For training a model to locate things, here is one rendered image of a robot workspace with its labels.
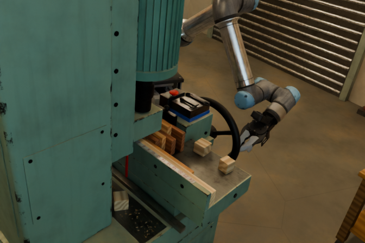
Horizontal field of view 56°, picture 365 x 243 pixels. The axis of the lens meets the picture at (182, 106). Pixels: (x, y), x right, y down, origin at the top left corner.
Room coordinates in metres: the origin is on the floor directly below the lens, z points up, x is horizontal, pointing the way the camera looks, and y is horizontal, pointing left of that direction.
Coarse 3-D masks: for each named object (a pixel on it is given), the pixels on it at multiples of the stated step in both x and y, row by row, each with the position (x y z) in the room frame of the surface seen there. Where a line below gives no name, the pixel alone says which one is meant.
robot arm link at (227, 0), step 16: (224, 0) 1.34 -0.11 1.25; (240, 0) 1.37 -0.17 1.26; (224, 16) 1.31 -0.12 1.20; (224, 32) 1.31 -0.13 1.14; (240, 32) 1.33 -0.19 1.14; (240, 48) 1.28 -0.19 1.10; (240, 64) 1.26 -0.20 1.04; (240, 80) 1.24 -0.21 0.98; (240, 96) 1.20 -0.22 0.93; (256, 96) 1.22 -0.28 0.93
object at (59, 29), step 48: (0, 0) 0.48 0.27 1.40; (48, 0) 0.54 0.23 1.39; (96, 0) 0.60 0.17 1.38; (0, 48) 0.47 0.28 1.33; (48, 48) 0.53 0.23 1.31; (96, 48) 0.60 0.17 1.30; (0, 96) 0.47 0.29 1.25; (48, 96) 0.52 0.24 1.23; (96, 96) 0.60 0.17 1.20; (0, 144) 0.48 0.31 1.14; (48, 144) 0.52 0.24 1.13; (96, 144) 0.59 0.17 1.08; (0, 192) 0.52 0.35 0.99; (48, 192) 0.51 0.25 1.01; (96, 192) 0.59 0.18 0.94; (48, 240) 0.50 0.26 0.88
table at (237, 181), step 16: (192, 144) 0.89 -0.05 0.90; (128, 160) 0.80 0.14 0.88; (192, 160) 0.81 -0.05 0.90; (208, 160) 0.82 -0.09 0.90; (144, 176) 0.76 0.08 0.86; (208, 176) 0.75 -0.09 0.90; (224, 176) 0.75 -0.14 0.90; (240, 176) 0.76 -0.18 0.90; (160, 192) 0.71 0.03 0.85; (176, 192) 0.68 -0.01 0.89; (224, 192) 0.69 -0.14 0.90; (240, 192) 0.74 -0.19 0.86; (192, 208) 0.64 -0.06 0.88; (224, 208) 0.69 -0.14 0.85
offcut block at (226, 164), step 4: (228, 156) 0.80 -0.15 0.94; (220, 160) 0.78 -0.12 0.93; (224, 160) 0.78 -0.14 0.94; (228, 160) 0.78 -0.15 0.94; (232, 160) 0.79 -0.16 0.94; (220, 164) 0.78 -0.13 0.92; (224, 164) 0.77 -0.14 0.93; (228, 164) 0.77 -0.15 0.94; (232, 164) 0.78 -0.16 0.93; (220, 168) 0.78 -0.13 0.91; (224, 168) 0.77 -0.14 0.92; (228, 168) 0.77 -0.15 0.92; (232, 168) 0.78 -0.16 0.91; (224, 172) 0.77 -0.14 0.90; (228, 172) 0.77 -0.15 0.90
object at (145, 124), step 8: (152, 104) 0.88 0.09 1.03; (136, 112) 0.82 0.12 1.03; (152, 112) 0.83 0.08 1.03; (160, 112) 0.85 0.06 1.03; (136, 120) 0.78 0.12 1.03; (144, 120) 0.80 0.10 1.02; (152, 120) 0.82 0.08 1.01; (160, 120) 0.85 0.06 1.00; (136, 128) 0.78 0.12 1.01; (144, 128) 0.80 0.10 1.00; (152, 128) 0.83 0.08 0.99; (160, 128) 0.85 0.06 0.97; (136, 136) 0.78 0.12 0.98; (144, 136) 0.80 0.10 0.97
